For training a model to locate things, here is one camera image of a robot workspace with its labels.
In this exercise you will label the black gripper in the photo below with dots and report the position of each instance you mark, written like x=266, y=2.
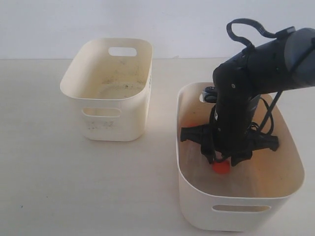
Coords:
x=232, y=132

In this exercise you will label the orange cap tube with label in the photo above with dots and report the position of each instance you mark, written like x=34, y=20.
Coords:
x=221, y=168

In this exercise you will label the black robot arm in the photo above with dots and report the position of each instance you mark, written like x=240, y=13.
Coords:
x=286, y=63

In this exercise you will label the cream plastic bin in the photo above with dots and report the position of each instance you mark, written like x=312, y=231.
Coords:
x=108, y=88
x=249, y=194

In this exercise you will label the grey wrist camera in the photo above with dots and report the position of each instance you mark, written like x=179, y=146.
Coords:
x=209, y=94

